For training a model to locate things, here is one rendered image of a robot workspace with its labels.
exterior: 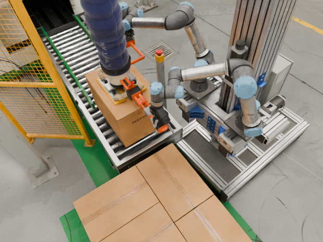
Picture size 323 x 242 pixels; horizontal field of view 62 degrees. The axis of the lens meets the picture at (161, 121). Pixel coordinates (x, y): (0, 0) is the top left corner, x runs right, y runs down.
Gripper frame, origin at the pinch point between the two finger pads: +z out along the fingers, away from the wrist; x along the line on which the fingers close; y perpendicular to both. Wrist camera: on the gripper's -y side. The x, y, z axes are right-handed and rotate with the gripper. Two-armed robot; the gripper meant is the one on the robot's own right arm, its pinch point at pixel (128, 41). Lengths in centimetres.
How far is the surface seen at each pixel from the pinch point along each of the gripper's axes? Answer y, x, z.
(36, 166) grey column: -4, -127, 101
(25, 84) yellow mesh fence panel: -30, -92, 20
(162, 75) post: 12, 24, 46
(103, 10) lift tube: 41, -29, -61
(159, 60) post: 12.3, 22.3, 24.8
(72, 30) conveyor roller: -152, -13, 69
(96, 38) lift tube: 35, -36, -41
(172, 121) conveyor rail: 55, 6, 62
